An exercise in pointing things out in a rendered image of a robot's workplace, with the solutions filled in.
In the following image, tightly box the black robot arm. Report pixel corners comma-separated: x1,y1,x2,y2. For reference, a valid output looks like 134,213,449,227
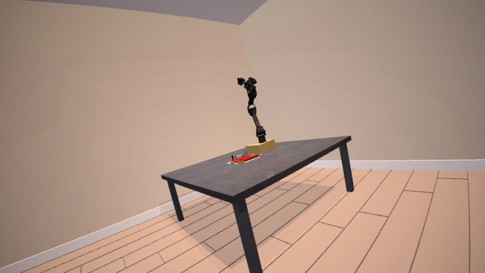
246,77,266,143

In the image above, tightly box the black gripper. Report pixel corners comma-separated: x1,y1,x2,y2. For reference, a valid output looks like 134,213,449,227
237,77,256,92

